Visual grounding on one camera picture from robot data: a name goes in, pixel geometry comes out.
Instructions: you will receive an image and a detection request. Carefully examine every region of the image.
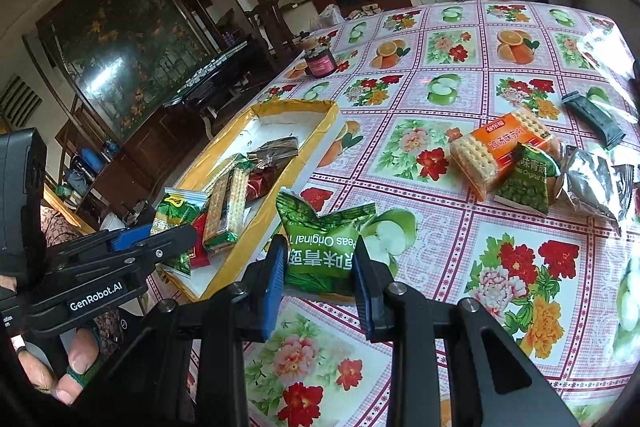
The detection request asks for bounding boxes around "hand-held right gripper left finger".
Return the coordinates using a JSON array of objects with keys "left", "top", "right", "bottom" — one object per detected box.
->
[{"left": 75, "top": 234, "right": 290, "bottom": 427}]

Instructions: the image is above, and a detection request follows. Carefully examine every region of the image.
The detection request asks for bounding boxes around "flower painting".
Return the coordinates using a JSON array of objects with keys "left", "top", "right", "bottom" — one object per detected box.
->
[{"left": 37, "top": 0, "right": 213, "bottom": 142}]

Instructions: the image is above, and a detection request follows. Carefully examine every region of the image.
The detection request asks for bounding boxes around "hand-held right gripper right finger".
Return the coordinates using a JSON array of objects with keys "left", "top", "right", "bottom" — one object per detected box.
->
[{"left": 350, "top": 243, "right": 571, "bottom": 427}]

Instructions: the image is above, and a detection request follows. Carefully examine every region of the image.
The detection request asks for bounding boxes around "black glossy table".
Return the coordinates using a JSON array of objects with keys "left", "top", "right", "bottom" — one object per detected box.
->
[{"left": 162, "top": 41, "right": 261, "bottom": 108}]

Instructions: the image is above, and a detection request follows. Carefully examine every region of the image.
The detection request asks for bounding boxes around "dark red jar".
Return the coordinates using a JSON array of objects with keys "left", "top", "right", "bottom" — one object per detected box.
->
[{"left": 305, "top": 48, "right": 335, "bottom": 78}]

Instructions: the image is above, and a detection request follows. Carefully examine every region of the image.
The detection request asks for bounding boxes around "long cracker packet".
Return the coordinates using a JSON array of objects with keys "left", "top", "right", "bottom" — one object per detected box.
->
[{"left": 202, "top": 159, "right": 253, "bottom": 256}]

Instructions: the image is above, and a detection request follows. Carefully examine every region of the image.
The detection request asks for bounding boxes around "dark grey snack packet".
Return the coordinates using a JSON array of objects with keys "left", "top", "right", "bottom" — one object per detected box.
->
[{"left": 561, "top": 91, "right": 627, "bottom": 146}]

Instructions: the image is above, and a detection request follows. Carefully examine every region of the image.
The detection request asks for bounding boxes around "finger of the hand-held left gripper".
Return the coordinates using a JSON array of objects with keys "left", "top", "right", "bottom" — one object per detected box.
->
[
  {"left": 44, "top": 223, "right": 199, "bottom": 304},
  {"left": 47, "top": 224, "right": 153, "bottom": 270}
]

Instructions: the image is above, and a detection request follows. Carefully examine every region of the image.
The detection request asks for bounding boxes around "yellow-edged white cardboard box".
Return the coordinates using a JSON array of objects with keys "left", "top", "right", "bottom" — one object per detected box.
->
[{"left": 157, "top": 99, "right": 339, "bottom": 303}]

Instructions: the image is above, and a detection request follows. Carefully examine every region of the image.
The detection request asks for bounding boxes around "dark wooden chair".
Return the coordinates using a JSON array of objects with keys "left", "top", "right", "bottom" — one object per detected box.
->
[{"left": 245, "top": 0, "right": 296, "bottom": 58}]

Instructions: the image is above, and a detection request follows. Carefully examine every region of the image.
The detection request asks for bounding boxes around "floral fruit print tablecloth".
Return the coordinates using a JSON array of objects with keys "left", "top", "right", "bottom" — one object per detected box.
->
[{"left": 145, "top": 0, "right": 640, "bottom": 427}]

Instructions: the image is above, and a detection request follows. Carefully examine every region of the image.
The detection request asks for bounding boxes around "person's patterned clothing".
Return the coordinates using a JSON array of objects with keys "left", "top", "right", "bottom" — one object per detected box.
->
[{"left": 40, "top": 206, "right": 83, "bottom": 248}]

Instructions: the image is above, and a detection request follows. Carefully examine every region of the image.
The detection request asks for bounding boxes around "wall vent grille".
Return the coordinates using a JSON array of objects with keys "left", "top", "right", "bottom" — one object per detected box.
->
[{"left": 0, "top": 74, "right": 43, "bottom": 128}]

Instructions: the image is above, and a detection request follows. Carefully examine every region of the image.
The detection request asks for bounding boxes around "dark red snack packet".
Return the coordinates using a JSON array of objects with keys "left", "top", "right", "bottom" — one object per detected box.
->
[{"left": 247, "top": 167, "right": 288, "bottom": 202}]

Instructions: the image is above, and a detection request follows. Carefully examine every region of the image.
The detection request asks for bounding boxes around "person's left hand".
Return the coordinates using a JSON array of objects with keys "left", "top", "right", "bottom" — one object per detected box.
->
[{"left": 12, "top": 329, "right": 101, "bottom": 409}]

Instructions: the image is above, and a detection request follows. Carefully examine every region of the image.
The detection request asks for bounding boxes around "green snack packet yellow logo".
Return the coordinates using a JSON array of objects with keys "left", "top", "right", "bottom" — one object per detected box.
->
[{"left": 152, "top": 188, "right": 208, "bottom": 278}]

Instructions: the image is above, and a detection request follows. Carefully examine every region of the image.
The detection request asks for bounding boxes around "white plastic bag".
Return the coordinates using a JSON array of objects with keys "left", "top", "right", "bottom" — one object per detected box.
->
[{"left": 311, "top": 4, "right": 346, "bottom": 28}]

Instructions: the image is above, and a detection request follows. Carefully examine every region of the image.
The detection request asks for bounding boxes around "silver foil snack packet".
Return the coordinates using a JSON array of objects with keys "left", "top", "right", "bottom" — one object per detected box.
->
[{"left": 557, "top": 144, "right": 633, "bottom": 238}]

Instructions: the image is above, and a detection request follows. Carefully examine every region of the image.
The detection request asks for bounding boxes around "brown foil snack packet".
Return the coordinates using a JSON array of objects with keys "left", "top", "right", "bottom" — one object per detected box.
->
[{"left": 246, "top": 136, "right": 301, "bottom": 168}]

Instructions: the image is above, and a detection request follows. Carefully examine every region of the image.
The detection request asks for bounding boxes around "orange cracker packet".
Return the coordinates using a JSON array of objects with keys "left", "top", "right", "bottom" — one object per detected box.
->
[{"left": 450, "top": 112, "right": 563, "bottom": 200}]

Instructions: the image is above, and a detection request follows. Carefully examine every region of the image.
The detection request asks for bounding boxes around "green pea snack packet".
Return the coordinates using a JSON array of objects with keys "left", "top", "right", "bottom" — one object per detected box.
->
[
  {"left": 276, "top": 188, "right": 377, "bottom": 303},
  {"left": 495, "top": 143, "right": 562, "bottom": 214}
]

